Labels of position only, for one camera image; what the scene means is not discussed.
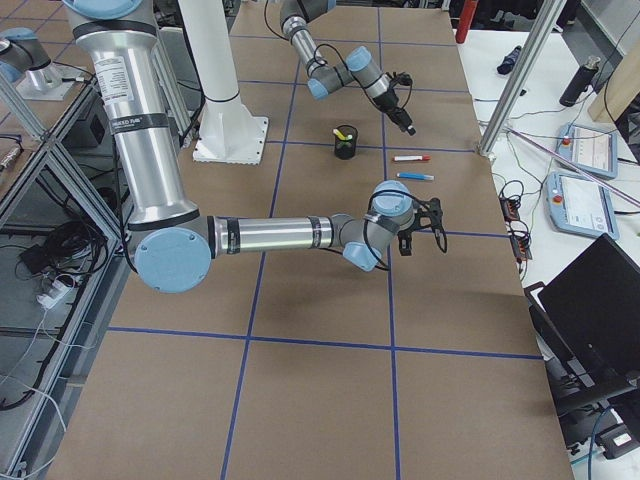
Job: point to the black water bottle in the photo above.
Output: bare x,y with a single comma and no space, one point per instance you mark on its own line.
580,81

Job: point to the red capped white marker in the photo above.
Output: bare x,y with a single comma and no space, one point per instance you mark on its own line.
411,158

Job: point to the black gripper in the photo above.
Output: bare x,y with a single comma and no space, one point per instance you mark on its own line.
404,242
387,102

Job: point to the green marker pen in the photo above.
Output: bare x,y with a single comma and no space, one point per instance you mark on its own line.
345,145

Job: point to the black mesh pen holder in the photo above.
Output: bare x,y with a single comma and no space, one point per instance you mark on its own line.
350,153

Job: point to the aluminium frame post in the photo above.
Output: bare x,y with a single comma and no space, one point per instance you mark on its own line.
531,50

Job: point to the near blue teach pendant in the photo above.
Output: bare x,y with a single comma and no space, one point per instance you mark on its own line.
579,206

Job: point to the blue teach pendant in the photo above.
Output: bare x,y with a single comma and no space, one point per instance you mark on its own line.
593,150
579,206

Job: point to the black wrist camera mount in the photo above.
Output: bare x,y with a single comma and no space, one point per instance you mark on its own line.
434,211

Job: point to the far blue teach pendant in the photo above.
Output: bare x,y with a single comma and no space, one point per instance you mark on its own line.
593,150

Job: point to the blue marker pen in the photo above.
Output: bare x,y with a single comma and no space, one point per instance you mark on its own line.
415,176

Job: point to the yellow marker pen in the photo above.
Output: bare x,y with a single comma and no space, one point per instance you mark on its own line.
338,134

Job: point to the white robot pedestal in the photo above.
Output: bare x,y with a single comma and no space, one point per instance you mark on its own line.
228,132

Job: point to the black laptop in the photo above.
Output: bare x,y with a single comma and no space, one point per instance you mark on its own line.
594,305

